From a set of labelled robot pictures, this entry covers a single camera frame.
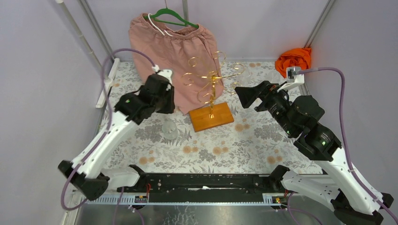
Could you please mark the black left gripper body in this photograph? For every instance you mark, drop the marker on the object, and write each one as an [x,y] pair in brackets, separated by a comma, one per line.
[167,101]

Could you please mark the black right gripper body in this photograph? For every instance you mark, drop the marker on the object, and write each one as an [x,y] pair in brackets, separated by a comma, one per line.
[277,106]

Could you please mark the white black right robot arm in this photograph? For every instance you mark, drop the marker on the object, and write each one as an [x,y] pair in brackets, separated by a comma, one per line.
[350,202]

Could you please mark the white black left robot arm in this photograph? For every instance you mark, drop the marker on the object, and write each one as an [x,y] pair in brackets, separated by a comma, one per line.
[86,171]

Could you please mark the orange wooden rack base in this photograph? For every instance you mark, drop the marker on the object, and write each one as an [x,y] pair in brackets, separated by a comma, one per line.
[210,117]

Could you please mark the floral table mat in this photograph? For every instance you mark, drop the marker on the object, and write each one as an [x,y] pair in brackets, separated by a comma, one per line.
[253,143]

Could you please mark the pink shorts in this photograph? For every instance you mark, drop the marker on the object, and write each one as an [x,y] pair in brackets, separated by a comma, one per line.
[189,52]

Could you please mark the orange cloth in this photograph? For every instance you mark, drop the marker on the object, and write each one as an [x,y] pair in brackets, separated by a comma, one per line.
[300,57]

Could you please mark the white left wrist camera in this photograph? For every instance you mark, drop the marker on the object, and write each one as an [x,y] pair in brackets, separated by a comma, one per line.
[167,73]

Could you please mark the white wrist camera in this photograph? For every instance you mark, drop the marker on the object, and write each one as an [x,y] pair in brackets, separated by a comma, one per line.
[294,79]
[167,73]

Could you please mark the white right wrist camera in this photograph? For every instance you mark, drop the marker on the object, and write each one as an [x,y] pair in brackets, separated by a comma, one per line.
[294,79]

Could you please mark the gold wire glass rack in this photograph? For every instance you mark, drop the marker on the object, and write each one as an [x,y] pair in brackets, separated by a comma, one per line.
[213,77]

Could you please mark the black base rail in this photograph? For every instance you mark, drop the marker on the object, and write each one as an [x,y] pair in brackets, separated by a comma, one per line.
[206,188]

